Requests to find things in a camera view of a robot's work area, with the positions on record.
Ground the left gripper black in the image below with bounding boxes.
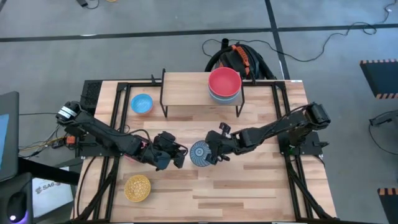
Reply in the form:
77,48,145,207
146,144,189,171

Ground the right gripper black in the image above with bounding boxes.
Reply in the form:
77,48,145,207
205,130,242,166

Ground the blue striped small bowl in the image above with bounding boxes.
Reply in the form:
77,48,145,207
189,140,214,168

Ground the red patterned small bowl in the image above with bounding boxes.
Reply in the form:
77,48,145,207
126,139,149,163

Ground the yellow and blue small bowl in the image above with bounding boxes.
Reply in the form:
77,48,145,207
124,174,152,203

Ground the large green bowl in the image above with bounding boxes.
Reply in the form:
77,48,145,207
208,85,243,101

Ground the blue and orange small bowl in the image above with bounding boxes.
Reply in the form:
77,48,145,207
130,93,154,114

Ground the large red bowl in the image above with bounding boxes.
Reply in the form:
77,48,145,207
208,67,243,98

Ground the black perforated box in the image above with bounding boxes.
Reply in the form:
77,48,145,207
80,80,103,110

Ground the white printed cardboard box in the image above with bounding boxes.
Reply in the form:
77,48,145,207
32,167,75,218

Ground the black device with glowing light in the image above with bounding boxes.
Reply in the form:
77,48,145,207
0,172,34,224

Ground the computer monitor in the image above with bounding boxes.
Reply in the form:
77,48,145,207
0,91,20,183

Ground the black floor stand base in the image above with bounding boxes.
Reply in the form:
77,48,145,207
369,109,398,149

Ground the black power adapter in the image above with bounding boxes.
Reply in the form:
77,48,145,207
76,0,100,9

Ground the black orange striped mat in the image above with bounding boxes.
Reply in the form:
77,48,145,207
377,187,398,224
359,58,398,100

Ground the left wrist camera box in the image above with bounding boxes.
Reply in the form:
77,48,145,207
156,131,175,147

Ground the wooden shelf black metal frame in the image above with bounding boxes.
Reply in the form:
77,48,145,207
159,68,246,119

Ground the black aluminium table frame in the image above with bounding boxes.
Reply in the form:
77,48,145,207
73,79,340,224

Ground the black vacuum with orange handle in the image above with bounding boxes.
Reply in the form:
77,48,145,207
204,38,277,81

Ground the bundle of coloured cables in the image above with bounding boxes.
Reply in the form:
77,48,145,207
18,111,81,156

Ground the long black floor cable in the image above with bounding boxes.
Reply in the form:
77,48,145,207
201,21,379,63

